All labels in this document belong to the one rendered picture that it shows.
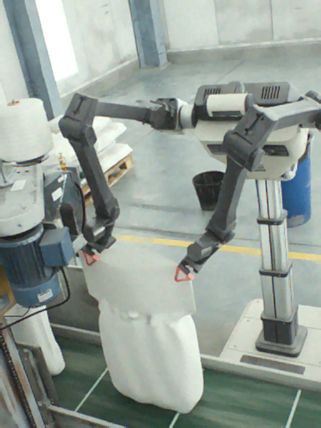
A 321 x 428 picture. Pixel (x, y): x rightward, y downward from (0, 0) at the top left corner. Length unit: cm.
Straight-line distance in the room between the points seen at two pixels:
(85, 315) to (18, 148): 133
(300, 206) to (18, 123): 283
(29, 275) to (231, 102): 83
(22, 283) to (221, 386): 102
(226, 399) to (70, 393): 68
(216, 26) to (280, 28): 117
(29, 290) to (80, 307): 107
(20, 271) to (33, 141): 39
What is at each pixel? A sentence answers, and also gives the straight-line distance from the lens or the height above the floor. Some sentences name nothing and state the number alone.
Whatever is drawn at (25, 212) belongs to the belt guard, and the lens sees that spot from 160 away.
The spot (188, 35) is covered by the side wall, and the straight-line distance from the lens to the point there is 1046.
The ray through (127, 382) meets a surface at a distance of 228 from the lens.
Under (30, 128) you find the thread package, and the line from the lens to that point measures 164.
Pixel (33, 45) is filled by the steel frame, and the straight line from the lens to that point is 783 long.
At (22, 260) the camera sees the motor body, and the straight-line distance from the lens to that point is 168.
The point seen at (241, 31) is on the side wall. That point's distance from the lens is 1008.
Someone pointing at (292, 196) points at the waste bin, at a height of 26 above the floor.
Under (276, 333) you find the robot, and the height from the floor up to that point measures 36.
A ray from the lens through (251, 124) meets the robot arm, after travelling 140.
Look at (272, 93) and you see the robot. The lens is 189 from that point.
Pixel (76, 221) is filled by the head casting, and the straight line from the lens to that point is 215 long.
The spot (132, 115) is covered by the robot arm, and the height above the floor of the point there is 155.
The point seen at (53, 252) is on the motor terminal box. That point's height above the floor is 127.
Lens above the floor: 203
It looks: 26 degrees down
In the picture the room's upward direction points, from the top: 10 degrees counter-clockwise
